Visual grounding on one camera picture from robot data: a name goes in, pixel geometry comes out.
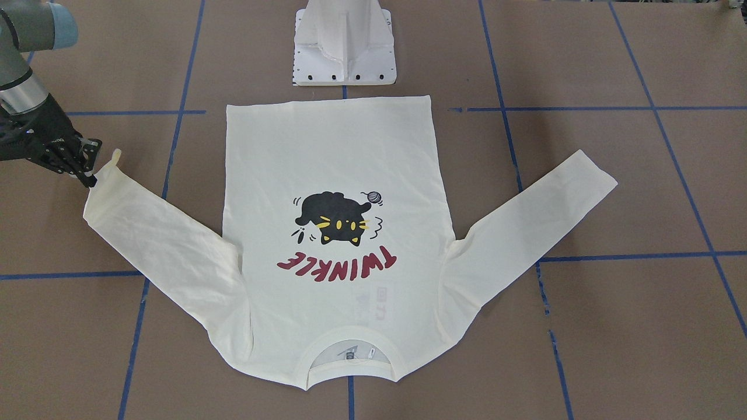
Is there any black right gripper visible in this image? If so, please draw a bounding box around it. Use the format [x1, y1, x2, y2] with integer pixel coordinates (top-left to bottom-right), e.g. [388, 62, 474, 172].
[1, 94, 102, 188]

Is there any cream long-sleeve cat shirt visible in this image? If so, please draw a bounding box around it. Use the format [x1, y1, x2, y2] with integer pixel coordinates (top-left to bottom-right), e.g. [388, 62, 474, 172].
[83, 96, 617, 390]

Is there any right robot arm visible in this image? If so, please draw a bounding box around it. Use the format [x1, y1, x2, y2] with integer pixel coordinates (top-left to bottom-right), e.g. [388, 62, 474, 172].
[1, 1, 102, 188]

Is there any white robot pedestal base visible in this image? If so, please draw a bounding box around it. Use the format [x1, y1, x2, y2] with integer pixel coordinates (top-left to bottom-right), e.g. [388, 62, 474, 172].
[292, 1, 397, 87]

